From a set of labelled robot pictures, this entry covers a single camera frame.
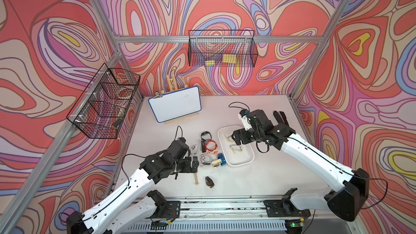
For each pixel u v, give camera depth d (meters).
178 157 0.57
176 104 0.91
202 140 0.96
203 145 0.90
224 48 0.96
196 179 0.83
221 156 0.84
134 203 0.57
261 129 0.57
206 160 0.88
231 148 0.93
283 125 1.01
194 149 0.91
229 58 0.91
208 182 0.77
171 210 0.72
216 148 0.91
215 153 0.91
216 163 0.84
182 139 0.68
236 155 0.90
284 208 0.67
